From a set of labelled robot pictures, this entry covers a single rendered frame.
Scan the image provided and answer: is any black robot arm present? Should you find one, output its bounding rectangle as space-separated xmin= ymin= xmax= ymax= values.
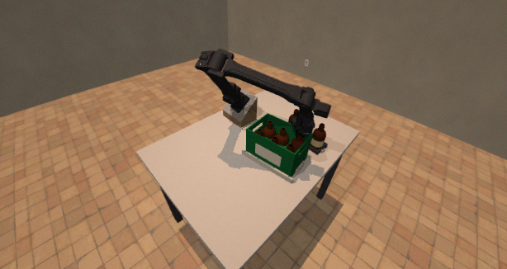
xmin=195 ymin=49 xmax=331 ymax=135

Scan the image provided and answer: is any green plastic crate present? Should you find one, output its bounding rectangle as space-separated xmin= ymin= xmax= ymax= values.
xmin=246 ymin=116 xmax=313 ymax=177

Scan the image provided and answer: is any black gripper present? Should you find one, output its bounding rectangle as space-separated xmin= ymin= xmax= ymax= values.
xmin=291 ymin=111 xmax=315 ymax=138

